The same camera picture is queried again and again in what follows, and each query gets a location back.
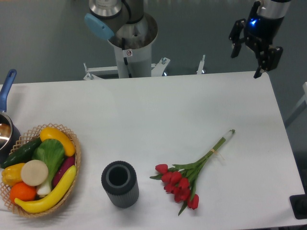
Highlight orange fruit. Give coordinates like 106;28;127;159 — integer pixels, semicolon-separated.
10;182;36;204

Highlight woven wicker basket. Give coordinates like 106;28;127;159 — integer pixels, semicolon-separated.
0;124;81;218

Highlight white frame at right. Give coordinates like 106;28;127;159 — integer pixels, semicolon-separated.
284;82;307;128

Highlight red tulip bouquet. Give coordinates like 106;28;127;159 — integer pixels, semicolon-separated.
150;129;236;215

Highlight blue handled saucepan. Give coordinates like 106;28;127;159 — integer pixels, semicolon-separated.
0;69;20;163

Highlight black device at edge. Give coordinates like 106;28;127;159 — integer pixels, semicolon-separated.
289;194;307;219

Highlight beige round disc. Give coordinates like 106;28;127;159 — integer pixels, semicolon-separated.
21;160;48;186

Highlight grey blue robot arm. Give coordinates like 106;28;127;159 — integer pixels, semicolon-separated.
84;0;291;78

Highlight yellow bell pepper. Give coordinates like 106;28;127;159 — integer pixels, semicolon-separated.
1;163;25;186

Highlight yellow squash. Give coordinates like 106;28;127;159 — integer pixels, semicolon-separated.
40;126;76;157

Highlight purple eggplant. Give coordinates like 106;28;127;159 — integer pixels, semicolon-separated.
52;156;75;188

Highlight dark grey ribbed vase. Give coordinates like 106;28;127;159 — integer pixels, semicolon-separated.
101;161;140;208

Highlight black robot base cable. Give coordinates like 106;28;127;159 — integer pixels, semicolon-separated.
121;37;132;79

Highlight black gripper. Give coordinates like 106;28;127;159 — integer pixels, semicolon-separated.
229;1;283;79

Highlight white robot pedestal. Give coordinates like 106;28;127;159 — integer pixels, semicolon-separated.
83;13;206;81

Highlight green cucumber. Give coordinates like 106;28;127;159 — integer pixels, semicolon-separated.
0;138;42;169

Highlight yellow banana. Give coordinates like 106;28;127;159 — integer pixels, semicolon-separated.
14;165;77;214

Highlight green bok choy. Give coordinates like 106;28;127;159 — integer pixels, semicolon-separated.
32;139;65;197

